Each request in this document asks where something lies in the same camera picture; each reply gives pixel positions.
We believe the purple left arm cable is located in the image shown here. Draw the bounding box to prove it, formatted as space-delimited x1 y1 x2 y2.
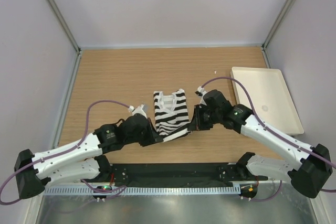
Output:
0 100 134 206

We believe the black controller puck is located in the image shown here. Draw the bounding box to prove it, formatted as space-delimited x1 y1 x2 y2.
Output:
239 184 258 200
92 185 112 200

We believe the slotted cable duct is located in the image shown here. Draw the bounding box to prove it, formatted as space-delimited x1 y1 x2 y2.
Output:
44 184 240 196

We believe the aluminium frame post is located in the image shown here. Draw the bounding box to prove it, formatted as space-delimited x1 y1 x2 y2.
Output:
30 0 81 54
261 0 313 49

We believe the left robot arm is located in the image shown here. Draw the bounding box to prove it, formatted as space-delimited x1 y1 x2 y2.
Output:
14 114 163 199

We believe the right black controller puck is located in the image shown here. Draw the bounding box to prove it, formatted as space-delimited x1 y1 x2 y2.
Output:
239 184 258 200

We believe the black white striped tank top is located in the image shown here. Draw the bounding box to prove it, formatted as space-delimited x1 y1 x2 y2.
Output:
153 89 190 142

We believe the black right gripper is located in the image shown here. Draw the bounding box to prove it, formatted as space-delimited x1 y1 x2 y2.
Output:
188 104 222 131

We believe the left black controller puck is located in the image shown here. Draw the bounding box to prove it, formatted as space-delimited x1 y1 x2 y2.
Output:
92 185 112 200

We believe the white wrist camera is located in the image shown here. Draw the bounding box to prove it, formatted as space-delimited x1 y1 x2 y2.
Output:
128 104 148 118
195 86 207 105

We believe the cream plastic tray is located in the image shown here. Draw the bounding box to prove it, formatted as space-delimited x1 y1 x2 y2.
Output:
230 67 304 135

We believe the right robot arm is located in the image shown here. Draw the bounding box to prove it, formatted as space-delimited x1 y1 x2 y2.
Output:
188 88 332 198

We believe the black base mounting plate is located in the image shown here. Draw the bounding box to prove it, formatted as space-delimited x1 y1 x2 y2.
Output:
112 163 255 188

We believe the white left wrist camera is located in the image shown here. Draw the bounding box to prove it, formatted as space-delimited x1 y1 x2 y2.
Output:
128 104 148 118

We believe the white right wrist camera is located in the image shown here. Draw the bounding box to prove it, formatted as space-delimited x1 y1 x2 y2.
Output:
195 86 207 105

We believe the left aluminium frame post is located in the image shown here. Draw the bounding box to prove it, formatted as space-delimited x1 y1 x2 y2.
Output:
30 0 81 54

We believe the right aluminium frame post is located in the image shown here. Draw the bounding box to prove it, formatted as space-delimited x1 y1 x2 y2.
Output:
261 0 313 49

